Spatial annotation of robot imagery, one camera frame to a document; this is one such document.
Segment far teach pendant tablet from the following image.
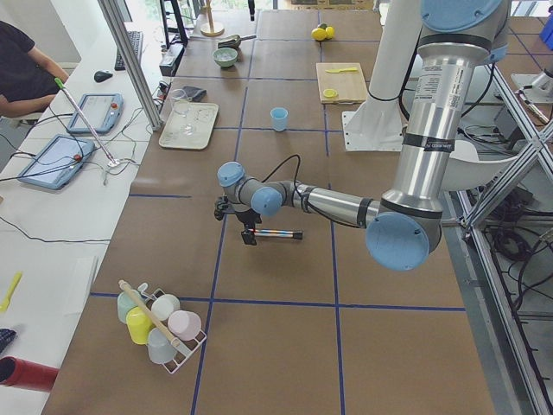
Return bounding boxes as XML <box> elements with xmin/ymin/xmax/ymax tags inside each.
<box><xmin>67</xmin><ymin>93</ymin><xmax>124</xmax><ymax>136</ymax></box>

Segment pink cup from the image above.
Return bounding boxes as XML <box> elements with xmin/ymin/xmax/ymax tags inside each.
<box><xmin>168</xmin><ymin>310</ymin><xmax>201</xmax><ymax>341</ymax></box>

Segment steel stirring rod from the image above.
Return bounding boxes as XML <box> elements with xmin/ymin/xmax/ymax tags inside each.
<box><xmin>254</xmin><ymin>229</ymin><xmax>303</xmax><ymax>240</ymax></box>

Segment computer mouse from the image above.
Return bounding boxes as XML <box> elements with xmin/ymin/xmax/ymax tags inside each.
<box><xmin>93</xmin><ymin>70</ymin><xmax>113</xmax><ymax>83</ymax></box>

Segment yellow plastic knife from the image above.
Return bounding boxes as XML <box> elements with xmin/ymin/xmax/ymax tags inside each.
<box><xmin>325</xmin><ymin>67</ymin><xmax>359</xmax><ymax>74</ymax></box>

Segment yellow cup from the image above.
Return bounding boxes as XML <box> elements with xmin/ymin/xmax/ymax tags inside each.
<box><xmin>125</xmin><ymin>307</ymin><xmax>155</xmax><ymax>345</ymax></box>

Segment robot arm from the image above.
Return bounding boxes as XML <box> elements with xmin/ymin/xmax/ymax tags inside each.
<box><xmin>216</xmin><ymin>1</ymin><xmax>510</xmax><ymax>271</ymax></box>

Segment green bowl of ice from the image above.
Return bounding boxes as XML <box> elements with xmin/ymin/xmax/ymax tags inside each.
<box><xmin>213</xmin><ymin>48</ymin><xmax>238</xmax><ymax>68</ymax></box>

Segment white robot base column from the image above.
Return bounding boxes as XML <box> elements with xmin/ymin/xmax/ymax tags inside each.
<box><xmin>342</xmin><ymin>0</ymin><xmax>422</xmax><ymax>151</ymax></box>

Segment clear glass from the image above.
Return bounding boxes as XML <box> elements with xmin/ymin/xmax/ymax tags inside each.
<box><xmin>169</xmin><ymin>89</ymin><xmax>194</xmax><ymax>135</ymax></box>

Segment black keyboard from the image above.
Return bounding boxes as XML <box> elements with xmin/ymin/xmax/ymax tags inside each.
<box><xmin>113</xmin><ymin>30</ymin><xmax>144</xmax><ymax>72</ymax></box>

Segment aluminium frame post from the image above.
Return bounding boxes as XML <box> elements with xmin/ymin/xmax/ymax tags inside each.
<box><xmin>98</xmin><ymin>0</ymin><xmax>162</xmax><ymax>131</ymax></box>

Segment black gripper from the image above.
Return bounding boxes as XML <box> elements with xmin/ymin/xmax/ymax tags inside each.
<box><xmin>234</xmin><ymin>208</ymin><xmax>262</xmax><ymax>246</ymax></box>

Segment mint green cup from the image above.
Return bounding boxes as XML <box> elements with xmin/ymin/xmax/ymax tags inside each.
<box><xmin>117</xmin><ymin>291</ymin><xmax>137</xmax><ymax>324</ymax></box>

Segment cream bear tray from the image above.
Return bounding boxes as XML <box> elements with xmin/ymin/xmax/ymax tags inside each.
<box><xmin>159</xmin><ymin>102</ymin><xmax>219</xmax><ymax>150</ymax></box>

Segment teach pendant tablet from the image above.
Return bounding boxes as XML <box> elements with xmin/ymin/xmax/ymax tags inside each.
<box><xmin>17</xmin><ymin>134</ymin><xmax>95</xmax><ymax>190</ymax></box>
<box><xmin>67</xmin><ymin>93</ymin><xmax>124</xmax><ymax>136</ymax></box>

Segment white cup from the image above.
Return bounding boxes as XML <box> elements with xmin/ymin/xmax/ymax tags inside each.
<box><xmin>151</xmin><ymin>294</ymin><xmax>181</xmax><ymax>322</ymax></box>

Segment metal ice scoop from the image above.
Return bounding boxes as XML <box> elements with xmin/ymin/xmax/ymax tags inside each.
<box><xmin>217</xmin><ymin>35</ymin><xmax>257</xmax><ymax>49</ymax></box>

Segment dark grey cloth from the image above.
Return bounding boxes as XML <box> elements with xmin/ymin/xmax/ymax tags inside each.
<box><xmin>182</xmin><ymin>86</ymin><xmax>207</xmax><ymax>103</ymax></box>

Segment lemon slice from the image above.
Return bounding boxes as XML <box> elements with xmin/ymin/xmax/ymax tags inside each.
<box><xmin>323</xmin><ymin>88</ymin><xmax>338</xmax><ymax>98</ymax></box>

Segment whole yellow lemons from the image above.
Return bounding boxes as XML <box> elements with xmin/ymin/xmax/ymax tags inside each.
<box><xmin>311</xmin><ymin>23</ymin><xmax>335</xmax><ymax>42</ymax></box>

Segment white wire cup rack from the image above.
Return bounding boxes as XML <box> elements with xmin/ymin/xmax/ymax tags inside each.
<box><xmin>138</xmin><ymin>283</ymin><xmax>207</xmax><ymax>374</ymax></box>

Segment blue cup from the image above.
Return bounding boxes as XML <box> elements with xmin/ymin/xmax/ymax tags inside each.
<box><xmin>270</xmin><ymin>107</ymin><xmax>289</xmax><ymax>132</ymax></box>

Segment pale grey cup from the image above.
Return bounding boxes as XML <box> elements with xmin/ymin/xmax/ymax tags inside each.
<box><xmin>147</xmin><ymin>328</ymin><xmax>176</xmax><ymax>364</ymax></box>

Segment wooden cutting board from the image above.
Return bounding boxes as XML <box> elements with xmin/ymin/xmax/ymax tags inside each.
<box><xmin>316</xmin><ymin>62</ymin><xmax>368</xmax><ymax>104</ymax></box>

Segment red cylinder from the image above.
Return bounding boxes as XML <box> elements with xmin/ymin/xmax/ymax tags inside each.
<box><xmin>1</xmin><ymin>356</ymin><xmax>59</xmax><ymax>393</ymax></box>

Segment near teach pendant tablet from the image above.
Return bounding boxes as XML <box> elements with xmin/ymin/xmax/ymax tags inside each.
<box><xmin>17</xmin><ymin>134</ymin><xmax>95</xmax><ymax>190</ymax></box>

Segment wooden rack handle rod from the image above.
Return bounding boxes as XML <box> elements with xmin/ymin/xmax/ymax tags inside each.
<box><xmin>118</xmin><ymin>279</ymin><xmax>180</xmax><ymax>348</ymax></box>

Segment wooden stand with base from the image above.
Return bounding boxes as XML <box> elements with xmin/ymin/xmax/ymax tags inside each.
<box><xmin>200</xmin><ymin>0</ymin><xmax>225</xmax><ymax>37</ymax></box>

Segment seated person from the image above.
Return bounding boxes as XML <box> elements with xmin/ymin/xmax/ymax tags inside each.
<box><xmin>1</xmin><ymin>22</ymin><xmax>69</xmax><ymax>118</ymax></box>

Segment microphone stick stand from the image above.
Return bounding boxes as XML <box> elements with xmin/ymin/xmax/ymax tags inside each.
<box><xmin>54</xmin><ymin>77</ymin><xmax>121</xmax><ymax>169</ymax></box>

